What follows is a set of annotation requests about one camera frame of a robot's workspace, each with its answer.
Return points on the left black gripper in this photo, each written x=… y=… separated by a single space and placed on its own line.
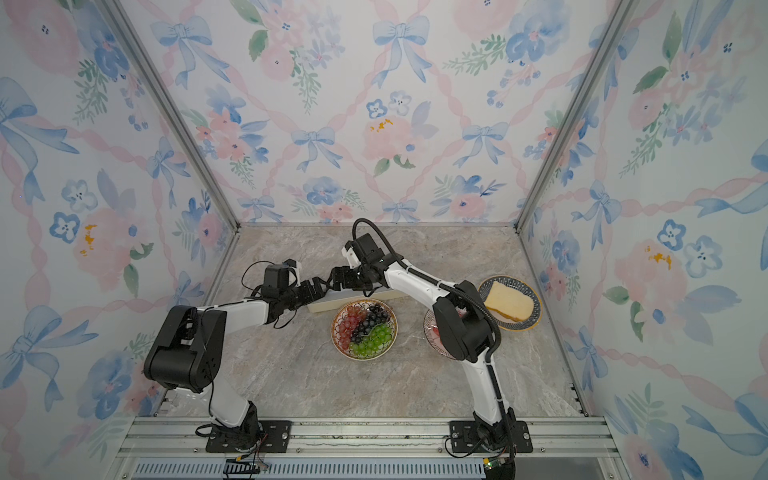
x=310 y=295

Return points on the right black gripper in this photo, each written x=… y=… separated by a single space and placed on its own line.
x=338 y=272

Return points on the cream plastic wrap dispenser box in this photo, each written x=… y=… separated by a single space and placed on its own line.
x=335 y=300

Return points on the round plate with grapes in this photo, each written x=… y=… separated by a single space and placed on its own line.
x=364 y=329

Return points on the glass bowl with striped rim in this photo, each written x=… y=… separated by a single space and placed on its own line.
x=431 y=333

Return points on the dark blue yellow-rimmed plate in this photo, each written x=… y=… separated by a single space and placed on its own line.
x=510 y=303

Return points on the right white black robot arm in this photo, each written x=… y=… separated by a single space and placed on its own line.
x=489 y=404

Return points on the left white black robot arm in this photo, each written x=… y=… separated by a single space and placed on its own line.
x=188 y=351

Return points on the mixed colour grapes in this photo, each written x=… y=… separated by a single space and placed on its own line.
x=366 y=330

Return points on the red strawberries pile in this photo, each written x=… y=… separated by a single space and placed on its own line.
x=447 y=331

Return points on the slice of bread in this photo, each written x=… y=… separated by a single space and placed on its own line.
x=509 y=302

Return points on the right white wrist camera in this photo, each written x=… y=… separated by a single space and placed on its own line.
x=349 y=254

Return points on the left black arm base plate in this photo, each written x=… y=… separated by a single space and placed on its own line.
x=265 y=436

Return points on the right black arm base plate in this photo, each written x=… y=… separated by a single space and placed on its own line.
x=467 y=437

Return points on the aluminium mounting rail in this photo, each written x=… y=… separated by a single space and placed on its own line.
x=370 y=448

